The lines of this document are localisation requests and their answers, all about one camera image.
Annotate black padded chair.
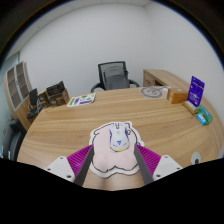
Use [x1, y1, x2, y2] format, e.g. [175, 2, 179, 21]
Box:
[1, 117, 28, 162]

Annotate brown wooden box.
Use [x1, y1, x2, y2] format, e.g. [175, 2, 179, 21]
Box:
[166, 87, 189, 105]

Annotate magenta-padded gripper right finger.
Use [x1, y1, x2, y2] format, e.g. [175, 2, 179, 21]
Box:
[133, 143, 184, 185]

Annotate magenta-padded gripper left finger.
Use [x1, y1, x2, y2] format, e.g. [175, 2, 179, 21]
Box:
[44, 143, 95, 187]

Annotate pink pig-shaped mouse pad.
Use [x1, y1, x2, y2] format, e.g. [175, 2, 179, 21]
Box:
[88, 120, 146, 179]

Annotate green pouch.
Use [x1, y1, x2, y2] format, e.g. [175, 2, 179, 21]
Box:
[197, 105, 214, 125]

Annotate wooden side desk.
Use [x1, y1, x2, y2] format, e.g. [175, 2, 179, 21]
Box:
[142, 68, 188, 91]

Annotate white sticker sheet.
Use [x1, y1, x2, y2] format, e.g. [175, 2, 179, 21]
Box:
[66, 92, 97, 108]

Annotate dark stacked boxes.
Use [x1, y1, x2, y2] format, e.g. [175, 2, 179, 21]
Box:
[37, 80, 71, 108]

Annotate purple stand-up pouch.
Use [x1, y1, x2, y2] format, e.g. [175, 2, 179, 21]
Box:
[187, 75, 206, 108]

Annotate white round disc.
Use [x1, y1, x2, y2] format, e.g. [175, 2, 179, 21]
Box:
[190, 151, 202, 166]

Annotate white blue yellow computer mouse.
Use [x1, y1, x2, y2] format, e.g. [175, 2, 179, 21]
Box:
[108, 121, 131, 153]

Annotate black mesh office chair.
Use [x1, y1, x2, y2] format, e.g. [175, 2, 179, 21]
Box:
[90, 60, 141, 94]

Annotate wooden shelf unit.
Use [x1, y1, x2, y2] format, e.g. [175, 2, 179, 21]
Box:
[3, 60, 34, 113]

